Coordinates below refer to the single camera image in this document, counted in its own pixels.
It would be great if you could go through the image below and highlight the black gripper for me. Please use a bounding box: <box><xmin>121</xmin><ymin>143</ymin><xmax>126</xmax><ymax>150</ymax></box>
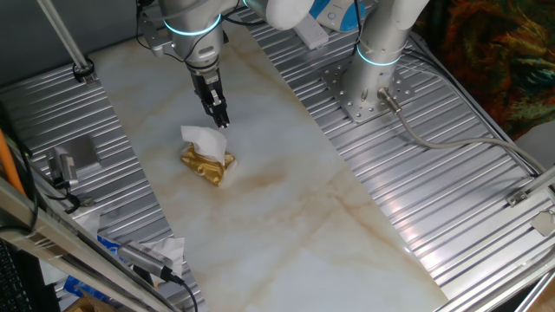
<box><xmin>190</xmin><ymin>68</ymin><xmax>231</xmax><ymax>130</ymax></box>

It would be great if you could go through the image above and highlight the white napkin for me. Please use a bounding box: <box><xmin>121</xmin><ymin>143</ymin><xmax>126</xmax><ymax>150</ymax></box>
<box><xmin>180</xmin><ymin>125</ymin><xmax>228</xmax><ymax>166</ymax></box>

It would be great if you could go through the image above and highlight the gold tissue pack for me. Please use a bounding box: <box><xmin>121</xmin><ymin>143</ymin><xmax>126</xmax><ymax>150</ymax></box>
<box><xmin>180</xmin><ymin>142</ymin><xmax>238</xmax><ymax>187</ymax></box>

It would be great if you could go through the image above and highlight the marble pattern board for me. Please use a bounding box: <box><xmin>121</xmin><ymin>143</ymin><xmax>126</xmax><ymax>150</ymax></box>
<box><xmin>88</xmin><ymin>19</ymin><xmax>450</xmax><ymax>312</ymax></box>

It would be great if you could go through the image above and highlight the grey square metal plate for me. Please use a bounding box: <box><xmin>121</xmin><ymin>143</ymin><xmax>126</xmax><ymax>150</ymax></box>
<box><xmin>52</xmin><ymin>133</ymin><xmax>101</xmax><ymax>172</ymax></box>

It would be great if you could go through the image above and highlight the black pole base clamp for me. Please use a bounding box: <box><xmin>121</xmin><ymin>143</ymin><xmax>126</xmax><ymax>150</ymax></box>
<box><xmin>71</xmin><ymin>58</ymin><xmax>96</xmax><ymax>83</ymax></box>

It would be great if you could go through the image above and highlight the crumpled white tissue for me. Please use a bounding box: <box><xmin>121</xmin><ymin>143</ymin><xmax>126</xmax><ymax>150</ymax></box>
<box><xmin>142</xmin><ymin>236</ymin><xmax>186</xmax><ymax>285</ymax></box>

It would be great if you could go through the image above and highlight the blue white control device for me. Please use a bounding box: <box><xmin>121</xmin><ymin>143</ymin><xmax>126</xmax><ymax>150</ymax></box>
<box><xmin>310</xmin><ymin>0</ymin><xmax>368</xmax><ymax>34</ymax></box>

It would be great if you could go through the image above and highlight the flat loose white tissue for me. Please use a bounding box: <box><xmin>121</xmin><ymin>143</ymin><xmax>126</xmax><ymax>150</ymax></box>
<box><xmin>73</xmin><ymin>207</ymin><xmax>104</xmax><ymax>238</ymax></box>

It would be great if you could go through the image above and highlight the aluminium pole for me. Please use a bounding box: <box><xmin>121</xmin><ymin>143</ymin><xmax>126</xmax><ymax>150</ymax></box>
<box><xmin>36</xmin><ymin>0</ymin><xmax>92</xmax><ymax>77</ymax></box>

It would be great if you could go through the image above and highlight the blue tissue pack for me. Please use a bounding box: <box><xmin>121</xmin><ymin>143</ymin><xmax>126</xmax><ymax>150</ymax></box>
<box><xmin>62</xmin><ymin>233</ymin><xmax>131</xmax><ymax>304</ymax></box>

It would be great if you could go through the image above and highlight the orange pole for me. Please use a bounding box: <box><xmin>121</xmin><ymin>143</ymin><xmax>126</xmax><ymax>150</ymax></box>
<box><xmin>0</xmin><ymin>129</ymin><xmax>26</xmax><ymax>196</ymax></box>

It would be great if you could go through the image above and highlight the brown cardboard box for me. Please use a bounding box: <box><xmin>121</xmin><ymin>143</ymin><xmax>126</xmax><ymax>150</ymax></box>
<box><xmin>64</xmin><ymin>294</ymin><xmax>109</xmax><ymax>312</ymax></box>

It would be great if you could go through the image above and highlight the orange patterned cloth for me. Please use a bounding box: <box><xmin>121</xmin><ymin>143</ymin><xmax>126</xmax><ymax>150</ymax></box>
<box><xmin>411</xmin><ymin>0</ymin><xmax>555</xmax><ymax>142</ymax></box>

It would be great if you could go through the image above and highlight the white rounded object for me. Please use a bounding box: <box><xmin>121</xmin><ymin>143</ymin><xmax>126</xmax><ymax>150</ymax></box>
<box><xmin>513</xmin><ymin>120</ymin><xmax>555</xmax><ymax>174</ymax></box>

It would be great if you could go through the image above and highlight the white paper tag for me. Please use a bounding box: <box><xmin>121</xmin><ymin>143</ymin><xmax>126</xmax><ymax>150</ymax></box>
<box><xmin>531</xmin><ymin>210</ymin><xmax>555</xmax><ymax>237</ymax></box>

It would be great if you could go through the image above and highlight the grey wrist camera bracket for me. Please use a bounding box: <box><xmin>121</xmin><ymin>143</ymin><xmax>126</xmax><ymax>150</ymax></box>
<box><xmin>137</xmin><ymin>12</ymin><xmax>174</xmax><ymax>60</ymax></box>

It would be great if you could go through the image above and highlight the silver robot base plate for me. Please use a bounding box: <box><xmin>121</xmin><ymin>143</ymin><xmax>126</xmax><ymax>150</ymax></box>
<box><xmin>321</xmin><ymin>58</ymin><xmax>415</xmax><ymax>124</ymax></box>

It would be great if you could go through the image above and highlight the silver camera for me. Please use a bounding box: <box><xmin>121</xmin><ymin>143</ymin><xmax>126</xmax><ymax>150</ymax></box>
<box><xmin>116</xmin><ymin>241</ymin><xmax>174</xmax><ymax>283</ymax></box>

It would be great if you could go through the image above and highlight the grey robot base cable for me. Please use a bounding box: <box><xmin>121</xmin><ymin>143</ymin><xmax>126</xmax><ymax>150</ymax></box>
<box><xmin>375</xmin><ymin>86</ymin><xmax>548</xmax><ymax>175</ymax></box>

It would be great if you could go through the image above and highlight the aluminium frame beam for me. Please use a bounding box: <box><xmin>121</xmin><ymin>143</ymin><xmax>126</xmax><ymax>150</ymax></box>
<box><xmin>505</xmin><ymin>166</ymin><xmax>555</xmax><ymax>208</ymax></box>
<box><xmin>0</xmin><ymin>177</ymin><xmax>174</xmax><ymax>312</ymax></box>

